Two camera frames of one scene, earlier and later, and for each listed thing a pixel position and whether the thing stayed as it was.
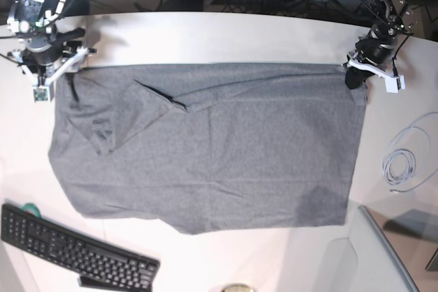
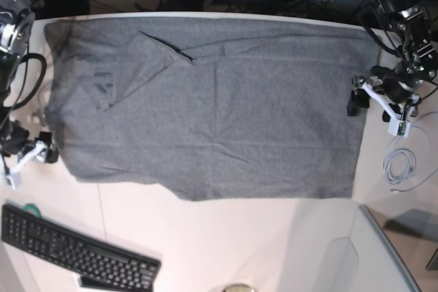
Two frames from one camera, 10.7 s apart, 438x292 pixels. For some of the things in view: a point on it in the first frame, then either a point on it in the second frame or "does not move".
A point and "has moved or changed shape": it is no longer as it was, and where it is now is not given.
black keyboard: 99,267 does not move
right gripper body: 371,49 -> 395,96
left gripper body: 40,52 -> 35,150
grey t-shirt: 211,147 has moved or changed shape
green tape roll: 32,208 does not move
